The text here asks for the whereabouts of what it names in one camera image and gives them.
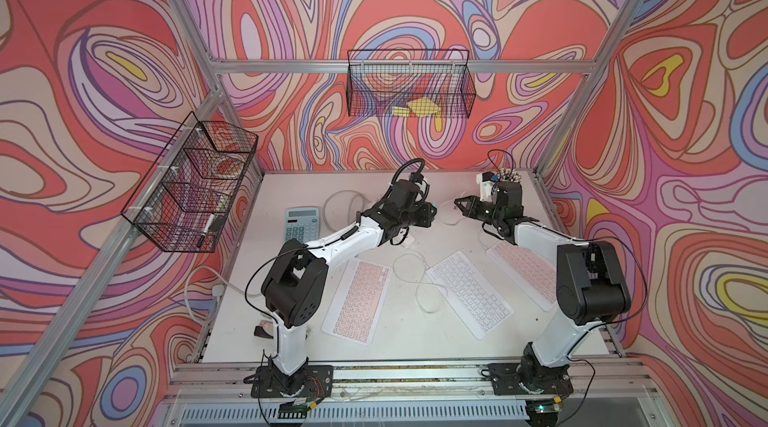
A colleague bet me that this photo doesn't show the silver stapler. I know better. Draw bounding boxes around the silver stapler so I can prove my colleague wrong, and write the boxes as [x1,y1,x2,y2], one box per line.
[253,321,275,339]

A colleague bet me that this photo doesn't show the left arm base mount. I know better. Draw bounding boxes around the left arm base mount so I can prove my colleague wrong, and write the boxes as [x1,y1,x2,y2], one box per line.
[243,364,334,400]

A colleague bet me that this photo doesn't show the black wire basket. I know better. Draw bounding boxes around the black wire basket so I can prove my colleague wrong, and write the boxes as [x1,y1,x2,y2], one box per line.
[346,47,476,118]
[121,113,258,253]

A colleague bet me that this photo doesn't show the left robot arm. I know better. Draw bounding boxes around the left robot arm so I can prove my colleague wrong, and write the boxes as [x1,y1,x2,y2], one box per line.
[261,173,437,377]

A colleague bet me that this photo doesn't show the pink keyboard left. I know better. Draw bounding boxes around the pink keyboard left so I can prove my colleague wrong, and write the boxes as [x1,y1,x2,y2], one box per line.
[321,258,393,346]

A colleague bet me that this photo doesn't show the white keyboard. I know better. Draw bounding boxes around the white keyboard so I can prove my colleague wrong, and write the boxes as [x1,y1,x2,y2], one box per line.
[426,251,515,340]

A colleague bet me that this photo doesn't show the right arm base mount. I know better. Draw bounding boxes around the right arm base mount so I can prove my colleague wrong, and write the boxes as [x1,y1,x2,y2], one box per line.
[479,359,574,398]

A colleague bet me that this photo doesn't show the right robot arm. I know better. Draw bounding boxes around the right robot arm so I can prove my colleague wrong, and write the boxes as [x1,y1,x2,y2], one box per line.
[454,172,632,394]

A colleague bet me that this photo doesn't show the black wire basket back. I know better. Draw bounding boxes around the black wire basket back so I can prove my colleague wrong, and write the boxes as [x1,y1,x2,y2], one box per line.
[346,47,476,118]

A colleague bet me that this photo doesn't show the black wire basket left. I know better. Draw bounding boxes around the black wire basket left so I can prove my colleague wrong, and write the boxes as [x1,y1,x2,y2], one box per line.
[121,113,258,253]

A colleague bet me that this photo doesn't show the white power strip cord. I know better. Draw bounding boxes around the white power strip cord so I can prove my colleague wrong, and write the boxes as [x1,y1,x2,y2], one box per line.
[182,189,373,326]

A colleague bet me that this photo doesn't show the pencil holder cup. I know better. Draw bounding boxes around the pencil holder cup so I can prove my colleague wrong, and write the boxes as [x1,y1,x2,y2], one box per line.
[499,168,521,183]

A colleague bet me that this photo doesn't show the yellow sticky notes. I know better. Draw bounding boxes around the yellow sticky notes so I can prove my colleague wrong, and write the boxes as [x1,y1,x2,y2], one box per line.
[390,97,442,118]

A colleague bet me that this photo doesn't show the grey calculator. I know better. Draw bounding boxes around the grey calculator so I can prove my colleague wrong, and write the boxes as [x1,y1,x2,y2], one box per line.
[284,207,321,243]

